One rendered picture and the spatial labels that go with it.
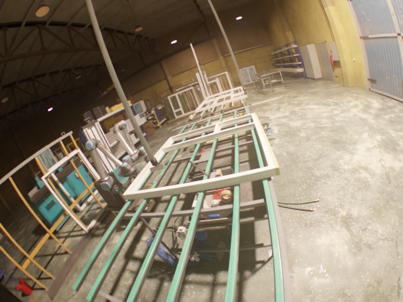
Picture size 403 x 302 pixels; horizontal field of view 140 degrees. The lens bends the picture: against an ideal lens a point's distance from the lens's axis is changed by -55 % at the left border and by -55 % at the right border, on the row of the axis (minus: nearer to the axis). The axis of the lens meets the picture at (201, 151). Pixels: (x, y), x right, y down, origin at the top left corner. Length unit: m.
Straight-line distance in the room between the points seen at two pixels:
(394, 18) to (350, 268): 5.81
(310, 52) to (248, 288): 10.34
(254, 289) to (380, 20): 6.88
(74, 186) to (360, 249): 6.02
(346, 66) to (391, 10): 3.45
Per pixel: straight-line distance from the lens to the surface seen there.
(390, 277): 1.98
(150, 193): 1.55
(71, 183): 5.40
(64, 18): 10.98
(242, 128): 2.13
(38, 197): 4.99
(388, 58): 6.53
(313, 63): 10.51
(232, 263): 0.86
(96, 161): 2.34
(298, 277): 1.72
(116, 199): 3.03
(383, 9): 6.42
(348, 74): 8.00
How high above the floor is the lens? 1.63
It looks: 23 degrees down
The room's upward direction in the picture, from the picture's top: 22 degrees counter-clockwise
